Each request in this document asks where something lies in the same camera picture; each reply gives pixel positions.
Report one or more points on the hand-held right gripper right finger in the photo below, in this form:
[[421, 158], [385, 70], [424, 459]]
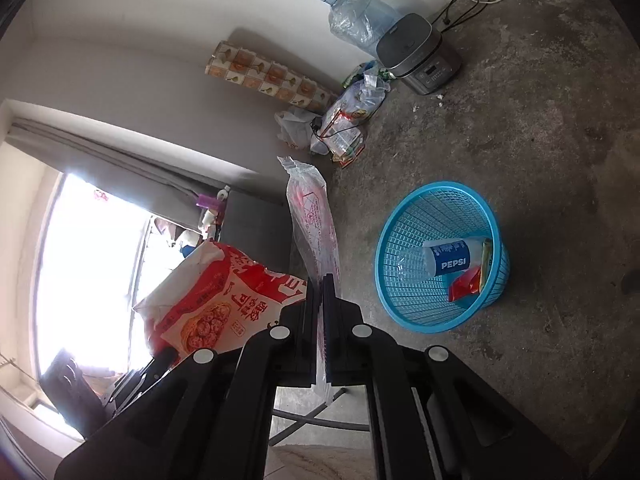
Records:
[[340, 345]]

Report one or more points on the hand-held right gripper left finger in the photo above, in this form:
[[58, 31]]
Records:
[[305, 340]]

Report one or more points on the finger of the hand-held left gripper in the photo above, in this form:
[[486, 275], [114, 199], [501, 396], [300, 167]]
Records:
[[145, 375]]

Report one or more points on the large red white snack bag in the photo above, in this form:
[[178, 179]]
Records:
[[200, 300]]

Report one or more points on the blue plastic basket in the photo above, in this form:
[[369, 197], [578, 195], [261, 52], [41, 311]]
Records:
[[395, 240]]

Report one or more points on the clear plastic bag red print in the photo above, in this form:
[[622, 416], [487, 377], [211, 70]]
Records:
[[312, 220]]

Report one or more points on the small red packet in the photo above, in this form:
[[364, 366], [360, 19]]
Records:
[[462, 285]]

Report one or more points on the clear plastic bottle blue label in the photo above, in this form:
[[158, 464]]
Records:
[[450, 260]]

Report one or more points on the yellow snack packet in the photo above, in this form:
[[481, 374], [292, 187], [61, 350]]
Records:
[[485, 260]]

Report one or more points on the black chair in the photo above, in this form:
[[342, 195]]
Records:
[[75, 395]]

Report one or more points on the grey low cabinet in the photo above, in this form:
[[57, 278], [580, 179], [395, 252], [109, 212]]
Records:
[[255, 230]]

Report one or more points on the purple cup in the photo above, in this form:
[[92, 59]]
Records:
[[206, 201]]

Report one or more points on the white plastic bag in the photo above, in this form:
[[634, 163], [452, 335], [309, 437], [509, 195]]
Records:
[[295, 127]]

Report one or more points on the grey curtain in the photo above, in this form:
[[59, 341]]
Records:
[[125, 160]]

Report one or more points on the pile of floor packets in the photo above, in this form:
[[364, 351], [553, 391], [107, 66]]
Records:
[[345, 120]]

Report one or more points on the tile patterned roll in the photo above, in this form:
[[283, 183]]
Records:
[[265, 75]]

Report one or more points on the grey rice cooker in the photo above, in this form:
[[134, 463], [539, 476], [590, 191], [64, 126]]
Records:
[[420, 55]]

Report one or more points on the large clear water jug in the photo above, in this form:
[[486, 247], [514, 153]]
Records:
[[355, 15]]

